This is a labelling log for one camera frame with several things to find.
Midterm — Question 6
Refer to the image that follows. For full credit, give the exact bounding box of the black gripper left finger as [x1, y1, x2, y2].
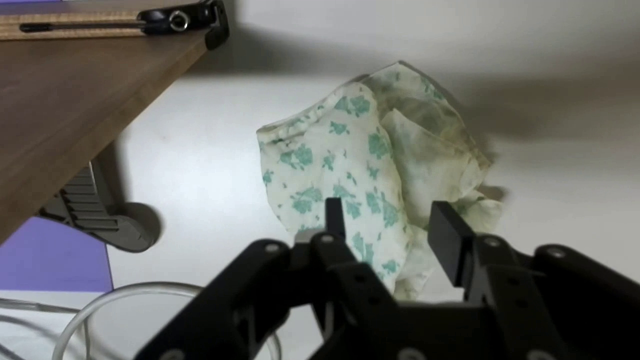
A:
[132, 196, 403, 360]

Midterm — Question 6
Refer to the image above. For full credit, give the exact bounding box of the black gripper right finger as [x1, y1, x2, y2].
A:
[426, 199, 640, 360]

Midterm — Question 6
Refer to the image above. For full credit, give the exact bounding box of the floral patterned white cloth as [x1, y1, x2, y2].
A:
[254, 60, 508, 303]

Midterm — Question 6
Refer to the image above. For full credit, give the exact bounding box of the purple paper sheet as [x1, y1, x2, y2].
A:
[0, 214, 113, 294]

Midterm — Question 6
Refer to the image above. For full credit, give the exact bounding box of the wooden book stand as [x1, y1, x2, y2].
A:
[0, 0, 232, 255]

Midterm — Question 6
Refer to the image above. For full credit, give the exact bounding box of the coiled white power cable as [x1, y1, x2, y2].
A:
[0, 280, 283, 360]

